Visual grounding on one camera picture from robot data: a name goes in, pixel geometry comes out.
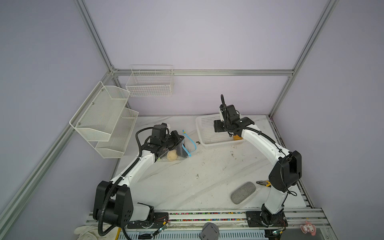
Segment yellow-brown toy potato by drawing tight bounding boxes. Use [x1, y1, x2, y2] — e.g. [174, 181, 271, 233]
[233, 135, 243, 141]

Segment cream toy potato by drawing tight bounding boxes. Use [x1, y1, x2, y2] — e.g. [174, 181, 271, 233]
[167, 150, 179, 162]

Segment black toy avocado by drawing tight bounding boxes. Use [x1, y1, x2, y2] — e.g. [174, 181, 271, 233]
[177, 144, 189, 158]

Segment clear zip bag blue zipper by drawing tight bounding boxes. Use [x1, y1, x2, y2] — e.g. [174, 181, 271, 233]
[156, 130, 197, 162]

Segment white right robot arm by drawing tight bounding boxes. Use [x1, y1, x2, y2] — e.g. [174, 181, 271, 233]
[214, 102, 302, 227]

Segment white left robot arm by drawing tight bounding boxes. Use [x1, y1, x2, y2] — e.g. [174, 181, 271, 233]
[93, 123, 188, 237]

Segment white plastic perforated basket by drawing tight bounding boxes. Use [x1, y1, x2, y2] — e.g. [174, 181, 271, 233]
[195, 113, 250, 149]

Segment white mesh two-tier shelf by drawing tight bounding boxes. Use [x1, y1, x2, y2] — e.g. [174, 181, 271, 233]
[69, 82, 139, 159]

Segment grey oval stone pad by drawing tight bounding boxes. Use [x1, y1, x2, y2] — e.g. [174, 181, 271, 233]
[231, 182, 257, 205]

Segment grey plastic device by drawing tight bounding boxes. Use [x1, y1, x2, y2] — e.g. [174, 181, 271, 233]
[199, 222, 220, 240]

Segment white cloth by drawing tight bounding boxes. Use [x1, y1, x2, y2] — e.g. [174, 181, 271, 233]
[74, 226, 120, 240]

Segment pink plush toy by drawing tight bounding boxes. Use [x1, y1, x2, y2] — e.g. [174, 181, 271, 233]
[300, 221, 317, 236]

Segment white wire wall basket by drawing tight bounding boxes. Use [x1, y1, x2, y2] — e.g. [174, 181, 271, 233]
[126, 65, 174, 97]

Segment yellow handled pliers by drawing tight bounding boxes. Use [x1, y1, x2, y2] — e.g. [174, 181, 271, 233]
[256, 180, 272, 188]

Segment aluminium rail base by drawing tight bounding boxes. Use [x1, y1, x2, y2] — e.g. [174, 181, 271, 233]
[86, 207, 331, 232]

